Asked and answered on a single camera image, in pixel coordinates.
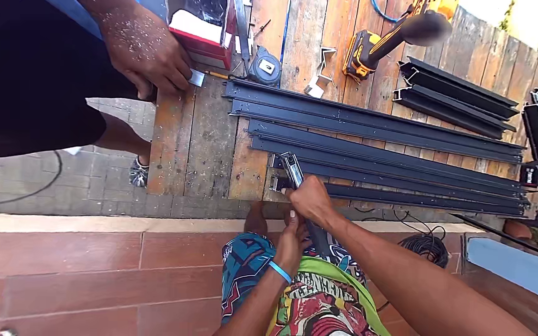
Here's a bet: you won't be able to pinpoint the person's left hand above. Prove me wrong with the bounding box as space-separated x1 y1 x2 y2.
274 210 313 281

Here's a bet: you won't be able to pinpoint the person's right hand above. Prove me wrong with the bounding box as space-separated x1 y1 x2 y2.
282 175 334 226

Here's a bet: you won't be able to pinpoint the silver tool with black handle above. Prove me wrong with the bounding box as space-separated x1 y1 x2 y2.
280 152 336 263

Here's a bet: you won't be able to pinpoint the person's right forearm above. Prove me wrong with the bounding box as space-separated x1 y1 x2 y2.
319 208 537 336

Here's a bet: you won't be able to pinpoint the person's left forearm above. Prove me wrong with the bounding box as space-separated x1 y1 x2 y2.
212 262 294 336

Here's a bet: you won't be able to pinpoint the person's legs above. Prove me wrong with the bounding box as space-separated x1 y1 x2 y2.
221 201 369 326

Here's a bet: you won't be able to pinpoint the row of long black profiles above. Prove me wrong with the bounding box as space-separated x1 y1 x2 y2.
223 77 530 218

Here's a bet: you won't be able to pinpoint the wooden plank table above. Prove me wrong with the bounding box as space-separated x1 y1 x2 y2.
147 0 538 220

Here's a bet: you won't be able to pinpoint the gray tape measure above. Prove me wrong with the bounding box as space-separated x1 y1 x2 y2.
248 46 282 87

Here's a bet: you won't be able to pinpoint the red box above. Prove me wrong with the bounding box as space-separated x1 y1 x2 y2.
165 0 237 71

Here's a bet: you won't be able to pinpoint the thin dark drill bit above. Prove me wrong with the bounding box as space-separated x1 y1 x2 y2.
252 19 272 39

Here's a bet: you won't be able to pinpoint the short black profile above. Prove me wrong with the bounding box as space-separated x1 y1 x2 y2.
393 84 517 140
398 56 520 120

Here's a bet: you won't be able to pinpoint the brown clay pot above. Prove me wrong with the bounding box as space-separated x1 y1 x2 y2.
503 220 533 240

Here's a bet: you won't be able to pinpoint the light blue panel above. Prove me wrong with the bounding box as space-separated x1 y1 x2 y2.
465 237 538 311

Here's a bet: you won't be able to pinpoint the silver metal bracket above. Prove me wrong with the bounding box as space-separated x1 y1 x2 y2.
304 74 334 99
319 47 338 73

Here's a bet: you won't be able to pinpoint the coiled black cable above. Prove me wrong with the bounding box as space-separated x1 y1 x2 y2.
391 210 450 269

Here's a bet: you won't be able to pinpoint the yellow and black cordless drill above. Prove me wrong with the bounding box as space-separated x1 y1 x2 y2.
342 0 460 83

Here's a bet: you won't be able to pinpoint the blue cable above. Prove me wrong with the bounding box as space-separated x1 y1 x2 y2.
371 0 405 23

